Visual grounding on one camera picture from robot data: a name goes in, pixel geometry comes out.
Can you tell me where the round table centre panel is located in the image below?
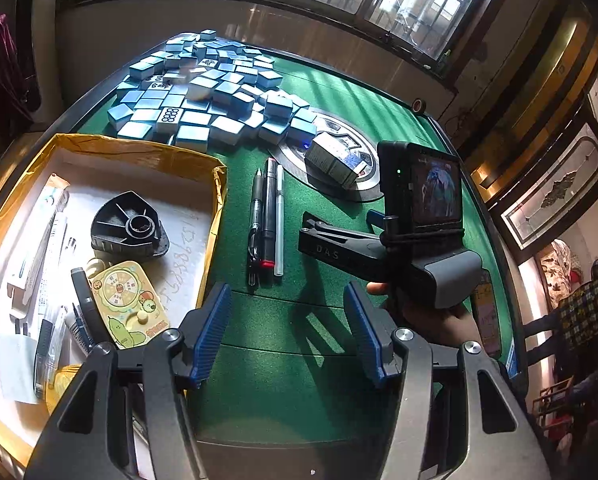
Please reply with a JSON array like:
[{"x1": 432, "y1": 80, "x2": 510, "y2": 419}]
[{"x1": 269, "y1": 107, "x2": 385, "y2": 203}]

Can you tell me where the slim translucent white pen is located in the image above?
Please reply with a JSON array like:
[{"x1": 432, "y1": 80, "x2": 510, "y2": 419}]
[{"x1": 274, "y1": 164, "x2": 286, "y2": 277}]

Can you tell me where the person's right hand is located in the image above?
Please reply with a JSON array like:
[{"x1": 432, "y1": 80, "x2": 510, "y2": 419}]
[{"x1": 366, "y1": 281, "x2": 482, "y2": 348}]

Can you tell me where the black pen with red band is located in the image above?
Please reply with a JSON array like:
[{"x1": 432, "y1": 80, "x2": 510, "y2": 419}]
[{"x1": 261, "y1": 157, "x2": 279, "y2": 273}]

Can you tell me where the grey black gel pen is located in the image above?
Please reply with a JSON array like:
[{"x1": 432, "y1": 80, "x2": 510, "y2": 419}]
[{"x1": 247, "y1": 168, "x2": 266, "y2": 293}]

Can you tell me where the yellow-taped cardboard box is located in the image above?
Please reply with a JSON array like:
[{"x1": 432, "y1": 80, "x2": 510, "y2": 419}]
[{"x1": 0, "y1": 132, "x2": 228, "y2": 480}]

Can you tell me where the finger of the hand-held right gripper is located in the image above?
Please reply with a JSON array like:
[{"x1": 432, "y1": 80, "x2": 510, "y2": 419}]
[{"x1": 301, "y1": 211, "x2": 342, "y2": 236}]

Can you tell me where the clear pen with black clip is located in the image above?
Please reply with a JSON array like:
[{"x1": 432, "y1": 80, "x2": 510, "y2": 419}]
[{"x1": 33, "y1": 317, "x2": 55, "y2": 398}]

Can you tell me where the white paper slip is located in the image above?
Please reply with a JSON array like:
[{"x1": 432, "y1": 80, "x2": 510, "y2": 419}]
[{"x1": 0, "y1": 332, "x2": 40, "y2": 403}]

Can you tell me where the pile of blue mahjong tiles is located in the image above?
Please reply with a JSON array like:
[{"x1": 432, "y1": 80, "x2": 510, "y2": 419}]
[{"x1": 106, "y1": 29, "x2": 320, "y2": 151}]

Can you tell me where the black plastic spool part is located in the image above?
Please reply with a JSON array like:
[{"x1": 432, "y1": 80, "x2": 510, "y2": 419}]
[{"x1": 90, "y1": 191, "x2": 171, "y2": 259}]

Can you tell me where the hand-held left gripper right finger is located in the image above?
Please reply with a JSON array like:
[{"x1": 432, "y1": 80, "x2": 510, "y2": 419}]
[{"x1": 343, "y1": 282, "x2": 552, "y2": 480}]

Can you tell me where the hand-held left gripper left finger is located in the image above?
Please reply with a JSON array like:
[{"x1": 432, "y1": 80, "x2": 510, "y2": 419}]
[{"x1": 24, "y1": 282, "x2": 233, "y2": 480}]

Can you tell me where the yellow keychain toy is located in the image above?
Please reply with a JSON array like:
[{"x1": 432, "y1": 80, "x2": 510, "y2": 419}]
[{"x1": 86, "y1": 258, "x2": 172, "y2": 351}]

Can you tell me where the white barcode packet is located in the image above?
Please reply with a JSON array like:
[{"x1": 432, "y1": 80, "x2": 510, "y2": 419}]
[{"x1": 6, "y1": 185, "x2": 70, "y2": 323}]

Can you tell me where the small white blue carton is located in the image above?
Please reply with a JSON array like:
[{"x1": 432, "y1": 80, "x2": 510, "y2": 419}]
[{"x1": 305, "y1": 132, "x2": 371, "y2": 189}]

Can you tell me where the wooden chair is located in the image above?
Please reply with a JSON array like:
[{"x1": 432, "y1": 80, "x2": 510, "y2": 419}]
[{"x1": 531, "y1": 377, "x2": 577, "y2": 416}]

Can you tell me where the maroon curtain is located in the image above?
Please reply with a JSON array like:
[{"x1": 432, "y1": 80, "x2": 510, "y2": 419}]
[{"x1": 0, "y1": 14, "x2": 40, "y2": 121}]

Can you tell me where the clear ballpoint pen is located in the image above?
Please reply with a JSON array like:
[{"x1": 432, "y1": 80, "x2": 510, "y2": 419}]
[{"x1": 49, "y1": 305, "x2": 70, "y2": 386}]

